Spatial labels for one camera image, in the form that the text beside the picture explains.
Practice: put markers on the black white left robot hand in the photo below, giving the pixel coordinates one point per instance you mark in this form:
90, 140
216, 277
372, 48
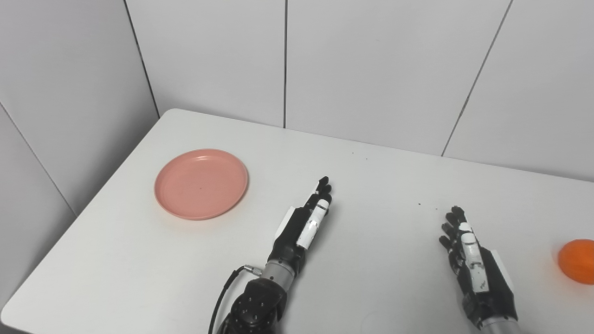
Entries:
290, 241

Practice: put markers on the pink round plate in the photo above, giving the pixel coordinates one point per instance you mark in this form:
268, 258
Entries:
201, 184

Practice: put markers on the orange fruit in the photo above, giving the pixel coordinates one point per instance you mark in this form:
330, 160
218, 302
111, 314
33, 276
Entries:
579, 261

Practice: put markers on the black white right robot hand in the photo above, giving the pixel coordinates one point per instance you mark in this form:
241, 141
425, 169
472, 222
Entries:
487, 287

